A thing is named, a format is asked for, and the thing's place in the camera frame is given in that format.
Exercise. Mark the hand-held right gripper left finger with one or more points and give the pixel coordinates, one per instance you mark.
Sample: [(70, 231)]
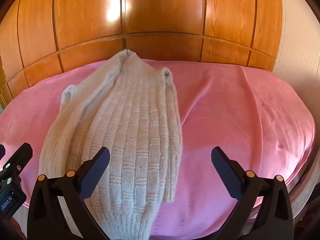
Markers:
[(96, 170)]

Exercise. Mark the pink blanket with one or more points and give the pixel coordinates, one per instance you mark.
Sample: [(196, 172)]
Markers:
[(237, 120)]

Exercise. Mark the cream knitted sweater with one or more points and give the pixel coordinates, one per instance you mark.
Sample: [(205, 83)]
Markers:
[(130, 130)]

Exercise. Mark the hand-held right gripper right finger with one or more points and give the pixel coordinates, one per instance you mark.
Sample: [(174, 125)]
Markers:
[(225, 171)]

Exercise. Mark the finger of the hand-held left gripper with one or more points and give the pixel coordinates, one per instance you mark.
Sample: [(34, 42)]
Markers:
[(2, 152), (21, 156)]

